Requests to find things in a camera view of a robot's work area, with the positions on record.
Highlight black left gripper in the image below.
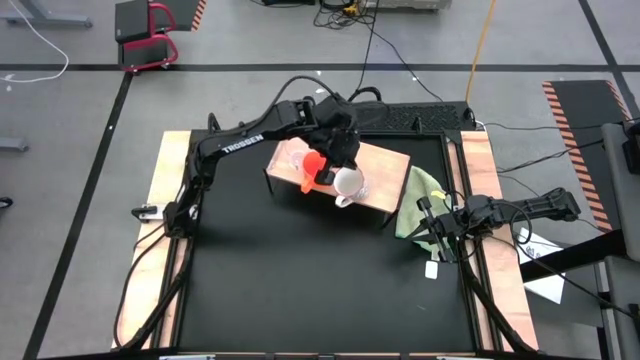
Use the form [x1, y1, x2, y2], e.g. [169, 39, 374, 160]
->
[308, 92, 363, 187]

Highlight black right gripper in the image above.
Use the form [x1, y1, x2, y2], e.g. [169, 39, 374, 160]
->
[410, 195, 490, 265]

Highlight grey patterned white mug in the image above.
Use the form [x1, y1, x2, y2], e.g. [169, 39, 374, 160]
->
[331, 166, 370, 209]

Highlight orange plastic mug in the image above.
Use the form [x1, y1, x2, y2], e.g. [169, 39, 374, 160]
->
[299, 151, 329, 195]

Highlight clear glass cup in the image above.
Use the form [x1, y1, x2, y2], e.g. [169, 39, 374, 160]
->
[287, 142, 314, 174]

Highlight light wooden shelf board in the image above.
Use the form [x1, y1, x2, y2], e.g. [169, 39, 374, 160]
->
[264, 122, 412, 215]

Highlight black metal shelf leg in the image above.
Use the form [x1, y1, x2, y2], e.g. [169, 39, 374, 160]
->
[380, 167, 412, 230]
[262, 149, 279, 197]

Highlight light green cloth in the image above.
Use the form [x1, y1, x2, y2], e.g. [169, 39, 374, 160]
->
[394, 164, 454, 254]

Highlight black perforated computer case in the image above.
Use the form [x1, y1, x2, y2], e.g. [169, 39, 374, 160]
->
[349, 101, 477, 133]

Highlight wooden side board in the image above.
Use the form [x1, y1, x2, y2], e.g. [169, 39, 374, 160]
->
[459, 130, 540, 351]
[110, 129, 206, 351]

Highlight white paper sheet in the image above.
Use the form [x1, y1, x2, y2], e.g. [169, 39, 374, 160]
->
[514, 227, 567, 305]

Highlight black beam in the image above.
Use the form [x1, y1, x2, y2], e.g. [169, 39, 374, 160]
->
[519, 229, 627, 284]

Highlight grey metal case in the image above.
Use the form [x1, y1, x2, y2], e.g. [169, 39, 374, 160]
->
[359, 0, 453, 11]

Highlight grey desk panel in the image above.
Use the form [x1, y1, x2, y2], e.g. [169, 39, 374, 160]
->
[599, 122, 640, 360]

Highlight large hazard striped black mat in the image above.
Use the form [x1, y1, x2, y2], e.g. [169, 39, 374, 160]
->
[542, 79, 634, 234]

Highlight black silver clamp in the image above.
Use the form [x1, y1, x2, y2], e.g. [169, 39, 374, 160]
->
[130, 203, 165, 223]

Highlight black desk device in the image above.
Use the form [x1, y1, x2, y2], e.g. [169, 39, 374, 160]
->
[622, 119, 640, 176]

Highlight small hazard striped black plate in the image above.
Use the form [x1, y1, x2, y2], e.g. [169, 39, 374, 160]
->
[168, 0, 208, 32]

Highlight red and black cart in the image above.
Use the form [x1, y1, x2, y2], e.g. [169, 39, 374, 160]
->
[114, 0, 180, 74]

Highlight grey metal table foot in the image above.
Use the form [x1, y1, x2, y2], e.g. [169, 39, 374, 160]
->
[0, 137, 30, 153]
[0, 0, 94, 29]

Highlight looped black cable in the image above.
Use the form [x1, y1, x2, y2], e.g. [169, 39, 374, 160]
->
[347, 14, 384, 106]

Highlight black table frame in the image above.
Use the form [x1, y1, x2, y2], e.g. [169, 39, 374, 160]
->
[167, 127, 501, 359]

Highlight black diagonal frame strut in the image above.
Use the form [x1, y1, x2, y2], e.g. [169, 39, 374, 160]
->
[455, 239, 539, 357]
[119, 238, 197, 351]

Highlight tangled black cables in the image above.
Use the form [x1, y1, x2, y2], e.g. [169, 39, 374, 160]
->
[312, 0, 384, 31]

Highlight yellow floor cable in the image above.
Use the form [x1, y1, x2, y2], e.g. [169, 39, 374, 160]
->
[464, 0, 498, 104]

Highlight white floor cable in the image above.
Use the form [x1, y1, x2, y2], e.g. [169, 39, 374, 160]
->
[0, 0, 70, 84]

